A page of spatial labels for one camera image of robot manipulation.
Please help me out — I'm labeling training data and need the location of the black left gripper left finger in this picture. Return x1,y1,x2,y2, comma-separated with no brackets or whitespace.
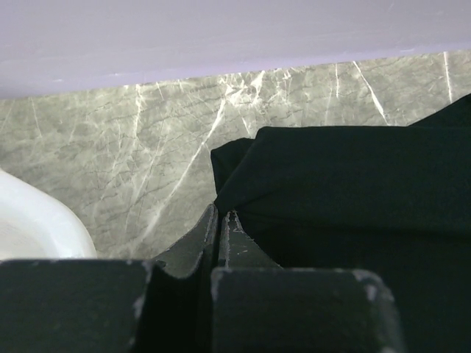
1,205,218,352

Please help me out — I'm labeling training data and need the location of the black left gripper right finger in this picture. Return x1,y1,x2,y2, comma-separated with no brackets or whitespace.
211,212,406,352

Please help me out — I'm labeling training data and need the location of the black t shirt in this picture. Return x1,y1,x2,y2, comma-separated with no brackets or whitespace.
210,96,470,352

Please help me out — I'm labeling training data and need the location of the white plastic basket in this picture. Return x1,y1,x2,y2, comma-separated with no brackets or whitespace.
1,171,96,261

